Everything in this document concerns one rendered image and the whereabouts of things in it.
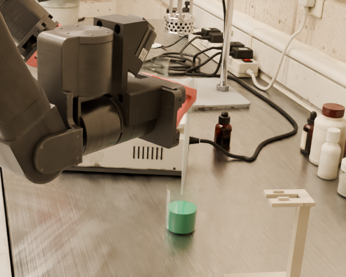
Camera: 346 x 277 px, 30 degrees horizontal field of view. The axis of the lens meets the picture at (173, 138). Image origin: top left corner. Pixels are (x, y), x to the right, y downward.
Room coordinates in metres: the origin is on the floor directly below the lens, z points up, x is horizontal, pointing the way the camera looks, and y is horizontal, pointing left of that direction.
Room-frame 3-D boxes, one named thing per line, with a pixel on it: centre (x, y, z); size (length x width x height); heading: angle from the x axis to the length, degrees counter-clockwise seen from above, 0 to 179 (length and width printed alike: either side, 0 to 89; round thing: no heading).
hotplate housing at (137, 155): (0.97, 0.07, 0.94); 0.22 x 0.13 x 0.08; 92
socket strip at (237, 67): (1.71, -0.11, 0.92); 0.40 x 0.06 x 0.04; 18
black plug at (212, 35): (1.73, -0.10, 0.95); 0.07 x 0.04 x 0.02; 108
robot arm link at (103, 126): (0.61, 0.09, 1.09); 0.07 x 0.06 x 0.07; 142
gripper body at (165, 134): (0.66, 0.05, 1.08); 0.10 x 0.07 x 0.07; 52
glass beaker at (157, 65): (0.98, 0.05, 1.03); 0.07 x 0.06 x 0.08; 91
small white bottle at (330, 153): (0.95, -0.25, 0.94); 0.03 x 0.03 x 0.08
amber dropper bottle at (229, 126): (1.04, -0.09, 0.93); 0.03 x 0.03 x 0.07
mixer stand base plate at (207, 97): (1.33, 0.01, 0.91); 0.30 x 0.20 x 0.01; 108
